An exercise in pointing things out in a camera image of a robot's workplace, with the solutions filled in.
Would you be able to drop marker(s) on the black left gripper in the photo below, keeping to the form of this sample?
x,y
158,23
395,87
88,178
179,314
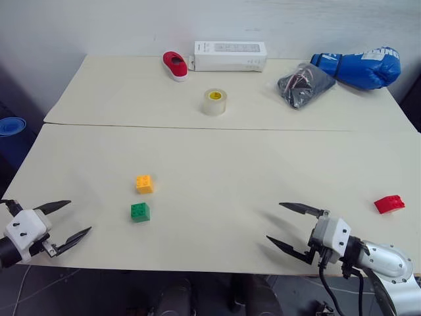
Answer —
x,y
45,245

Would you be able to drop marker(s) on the red slip-on shoe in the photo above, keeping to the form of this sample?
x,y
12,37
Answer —
x,y
175,66

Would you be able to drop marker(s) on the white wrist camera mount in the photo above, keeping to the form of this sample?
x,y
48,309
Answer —
x,y
333,238
24,232

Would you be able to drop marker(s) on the yellow toy brick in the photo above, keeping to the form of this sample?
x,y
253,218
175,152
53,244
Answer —
x,y
144,184

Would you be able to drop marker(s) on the green toy brick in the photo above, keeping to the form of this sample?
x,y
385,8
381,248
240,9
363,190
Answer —
x,y
140,212

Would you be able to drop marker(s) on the black item in plastic bag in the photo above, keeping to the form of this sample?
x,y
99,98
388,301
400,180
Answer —
x,y
304,86

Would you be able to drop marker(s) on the white cardboard box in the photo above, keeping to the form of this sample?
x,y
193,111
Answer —
x,y
229,56

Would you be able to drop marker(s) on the dark rounded shape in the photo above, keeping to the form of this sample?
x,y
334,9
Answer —
x,y
174,298
258,296

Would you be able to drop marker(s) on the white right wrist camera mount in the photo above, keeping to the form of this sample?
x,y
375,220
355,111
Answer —
x,y
333,238

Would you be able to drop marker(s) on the blue boxing glove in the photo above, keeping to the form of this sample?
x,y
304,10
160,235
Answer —
x,y
361,67

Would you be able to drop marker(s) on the clear tape roll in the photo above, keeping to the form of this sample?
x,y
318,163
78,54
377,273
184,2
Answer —
x,y
214,102

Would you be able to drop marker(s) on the red toy brick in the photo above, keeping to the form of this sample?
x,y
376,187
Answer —
x,y
389,204

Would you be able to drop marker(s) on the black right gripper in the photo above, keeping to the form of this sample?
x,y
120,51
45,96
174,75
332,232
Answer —
x,y
315,252

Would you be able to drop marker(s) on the blue round container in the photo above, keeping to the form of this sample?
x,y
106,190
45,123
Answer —
x,y
12,126

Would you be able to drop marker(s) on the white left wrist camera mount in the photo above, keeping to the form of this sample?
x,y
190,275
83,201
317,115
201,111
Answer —
x,y
24,232

